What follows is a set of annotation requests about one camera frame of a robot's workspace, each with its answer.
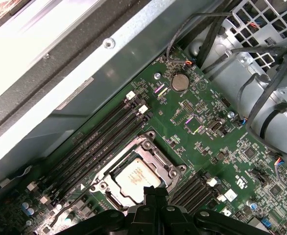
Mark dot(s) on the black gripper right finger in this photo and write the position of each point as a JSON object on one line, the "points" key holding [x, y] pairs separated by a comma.
{"points": [[173, 220]]}

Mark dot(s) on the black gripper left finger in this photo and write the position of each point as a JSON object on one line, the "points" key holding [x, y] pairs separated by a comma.
{"points": [[143, 220]]}

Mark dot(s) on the silver green CPU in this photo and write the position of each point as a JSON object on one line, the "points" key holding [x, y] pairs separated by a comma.
{"points": [[133, 176]]}

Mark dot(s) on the thin metal locking lever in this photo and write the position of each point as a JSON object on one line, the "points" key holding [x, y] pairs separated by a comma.
{"points": [[174, 191], [56, 218]]}

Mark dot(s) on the CPU socket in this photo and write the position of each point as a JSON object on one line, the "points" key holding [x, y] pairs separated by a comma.
{"points": [[98, 187]]}

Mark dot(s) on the green motherboard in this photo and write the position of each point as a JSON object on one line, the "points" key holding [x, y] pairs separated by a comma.
{"points": [[207, 147]]}

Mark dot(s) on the round coin battery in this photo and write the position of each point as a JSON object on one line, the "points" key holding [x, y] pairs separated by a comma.
{"points": [[180, 82]]}

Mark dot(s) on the white case label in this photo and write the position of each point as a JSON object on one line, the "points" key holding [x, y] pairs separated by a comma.
{"points": [[75, 94]]}

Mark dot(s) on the black grey PC case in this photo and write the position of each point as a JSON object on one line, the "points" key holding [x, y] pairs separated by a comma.
{"points": [[138, 31]]}

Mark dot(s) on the grey metal disk bay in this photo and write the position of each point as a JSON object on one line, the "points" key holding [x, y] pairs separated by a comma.
{"points": [[256, 29]]}

